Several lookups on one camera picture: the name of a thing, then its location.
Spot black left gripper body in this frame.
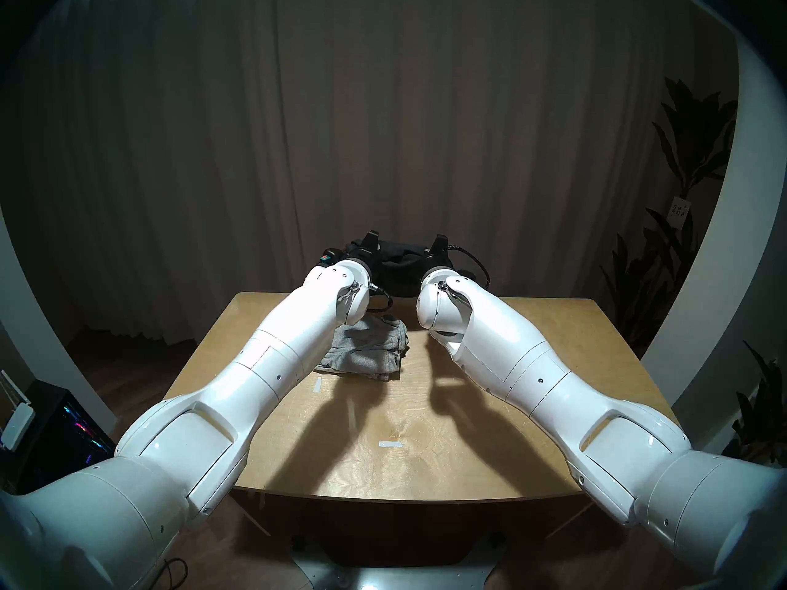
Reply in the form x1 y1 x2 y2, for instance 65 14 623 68
347 247 384 277

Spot black shorts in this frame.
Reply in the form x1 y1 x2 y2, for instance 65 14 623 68
343 240 440 297

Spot grey shorts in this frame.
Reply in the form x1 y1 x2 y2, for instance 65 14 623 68
315 315 411 382

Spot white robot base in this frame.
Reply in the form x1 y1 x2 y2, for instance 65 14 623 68
289 533 511 590

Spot brown pleated curtain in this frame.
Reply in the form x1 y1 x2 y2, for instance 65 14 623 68
0 0 738 350

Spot tall dark leafy plant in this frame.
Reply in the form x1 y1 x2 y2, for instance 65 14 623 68
599 77 738 356

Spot small dark potted plant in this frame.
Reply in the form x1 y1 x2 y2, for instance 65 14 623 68
726 340 787 466

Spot black computer tower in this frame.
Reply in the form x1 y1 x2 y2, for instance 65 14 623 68
15 380 117 494

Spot small white box device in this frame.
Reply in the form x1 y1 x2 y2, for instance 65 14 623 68
0 401 36 451

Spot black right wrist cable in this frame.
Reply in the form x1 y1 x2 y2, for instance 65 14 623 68
448 246 491 288

